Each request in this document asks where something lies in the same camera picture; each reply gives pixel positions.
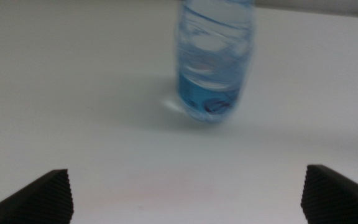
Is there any clear water bottle blue cap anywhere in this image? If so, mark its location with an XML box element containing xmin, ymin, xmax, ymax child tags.
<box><xmin>175</xmin><ymin>0</ymin><xmax>256</xmax><ymax>124</ymax></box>

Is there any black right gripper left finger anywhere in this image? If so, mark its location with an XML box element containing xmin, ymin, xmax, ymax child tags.
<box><xmin>0</xmin><ymin>169</ymin><xmax>75</xmax><ymax>224</ymax></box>

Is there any white backdrop curtain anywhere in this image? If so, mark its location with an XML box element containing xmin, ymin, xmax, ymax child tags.
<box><xmin>255</xmin><ymin>0</ymin><xmax>358</xmax><ymax>19</ymax></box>

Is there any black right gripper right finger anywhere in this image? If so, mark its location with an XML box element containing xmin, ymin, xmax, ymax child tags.
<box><xmin>300</xmin><ymin>164</ymin><xmax>358</xmax><ymax>224</ymax></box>

